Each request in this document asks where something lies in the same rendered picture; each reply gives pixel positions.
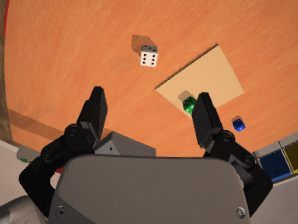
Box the blue die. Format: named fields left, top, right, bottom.
left=232, top=119, right=246, bottom=132

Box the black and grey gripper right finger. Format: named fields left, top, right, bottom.
left=191, top=92, right=273, bottom=218

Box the tan mat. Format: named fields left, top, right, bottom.
left=155, top=44, right=244, bottom=120

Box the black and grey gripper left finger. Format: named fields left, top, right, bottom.
left=19, top=86, right=108, bottom=219

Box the white die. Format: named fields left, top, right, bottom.
left=140, top=45, right=158, bottom=67

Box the green die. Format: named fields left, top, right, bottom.
left=182, top=96, right=196, bottom=114

